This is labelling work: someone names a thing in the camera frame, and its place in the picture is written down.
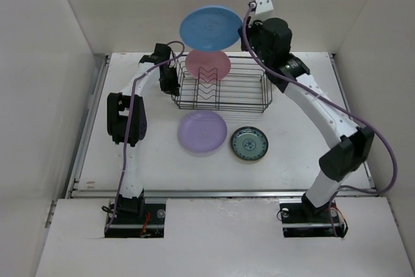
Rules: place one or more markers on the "pink plastic plate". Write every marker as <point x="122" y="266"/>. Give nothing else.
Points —
<point x="207" y="66"/>

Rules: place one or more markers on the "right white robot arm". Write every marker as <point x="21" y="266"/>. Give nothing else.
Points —
<point x="349" y="143"/>

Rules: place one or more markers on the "blue patterned glass plate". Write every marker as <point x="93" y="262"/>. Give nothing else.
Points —
<point x="249" y="143"/>

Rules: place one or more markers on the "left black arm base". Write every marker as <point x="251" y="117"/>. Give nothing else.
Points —
<point x="126" y="225"/>

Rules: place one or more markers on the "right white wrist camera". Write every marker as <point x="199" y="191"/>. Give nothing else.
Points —
<point x="262" y="7"/>

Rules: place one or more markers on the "light blue plastic plate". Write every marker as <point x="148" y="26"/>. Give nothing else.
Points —
<point x="210" y="28"/>

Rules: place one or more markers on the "lavender plastic plate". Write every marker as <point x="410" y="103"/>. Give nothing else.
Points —
<point x="202" y="131"/>

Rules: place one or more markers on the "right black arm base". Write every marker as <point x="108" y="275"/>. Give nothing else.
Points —
<point x="297" y="222"/>

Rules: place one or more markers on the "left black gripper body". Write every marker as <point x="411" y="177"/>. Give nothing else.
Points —
<point x="168" y="82"/>

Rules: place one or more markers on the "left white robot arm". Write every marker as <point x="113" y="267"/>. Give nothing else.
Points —
<point x="127" y="121"/>

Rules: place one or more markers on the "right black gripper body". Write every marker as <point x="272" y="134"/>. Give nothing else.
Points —
<point x="254" y="35"/>

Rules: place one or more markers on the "metal wire dish rack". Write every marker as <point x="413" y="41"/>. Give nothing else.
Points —
<point x="246" y="88"/>

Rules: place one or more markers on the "aluminium front rail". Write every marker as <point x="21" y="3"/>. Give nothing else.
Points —
<point x="197" y="194"/>

